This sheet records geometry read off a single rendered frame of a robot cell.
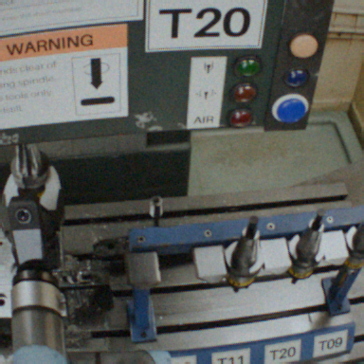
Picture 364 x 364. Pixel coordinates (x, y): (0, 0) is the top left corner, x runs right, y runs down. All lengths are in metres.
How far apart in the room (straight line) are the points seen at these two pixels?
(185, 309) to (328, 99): 1.09
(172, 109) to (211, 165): 1.39
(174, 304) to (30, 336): 0.58
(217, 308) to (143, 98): 0.82
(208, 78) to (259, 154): 1.47
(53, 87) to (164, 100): 0.10
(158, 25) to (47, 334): 0.44
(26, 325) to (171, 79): 0.40
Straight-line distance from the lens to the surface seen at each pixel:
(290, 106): 0.56
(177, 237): 0.98
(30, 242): 0.80
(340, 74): 2.06
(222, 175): 1.91
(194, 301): 1.29
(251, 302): 1.30
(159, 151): 1.58
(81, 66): 0.50
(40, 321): 0.77
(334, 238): 1.04
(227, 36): 0.50
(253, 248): 0.93
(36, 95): 0.52
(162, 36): 0.49
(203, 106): 0.55
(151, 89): 0.53
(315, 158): 2.03
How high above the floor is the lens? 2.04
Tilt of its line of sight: 51 degrees down
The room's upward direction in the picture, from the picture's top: 4 degrees clockwise
